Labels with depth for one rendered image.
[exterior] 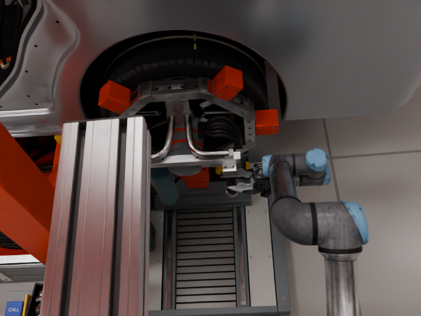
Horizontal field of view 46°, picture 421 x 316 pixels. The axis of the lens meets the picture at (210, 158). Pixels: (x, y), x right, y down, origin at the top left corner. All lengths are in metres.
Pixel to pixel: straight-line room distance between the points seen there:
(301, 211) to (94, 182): 0.89
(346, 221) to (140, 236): 0.91
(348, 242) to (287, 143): 1.59
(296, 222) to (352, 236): 0.15
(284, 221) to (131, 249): 0.90
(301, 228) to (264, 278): 1.17
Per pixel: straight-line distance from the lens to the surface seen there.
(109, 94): 1.75
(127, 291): 0.46
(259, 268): 2.49
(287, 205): 1.36
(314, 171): 1.70
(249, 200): 2.52
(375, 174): 2.84
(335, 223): 1.33
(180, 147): 1.81
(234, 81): 1.67
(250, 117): 1.82
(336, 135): 2.93
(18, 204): 1.55
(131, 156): 0.52
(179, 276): 2.53
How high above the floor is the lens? 2.47
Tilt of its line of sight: 60 degrees down
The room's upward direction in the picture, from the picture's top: 10 degrees counter-clockwise
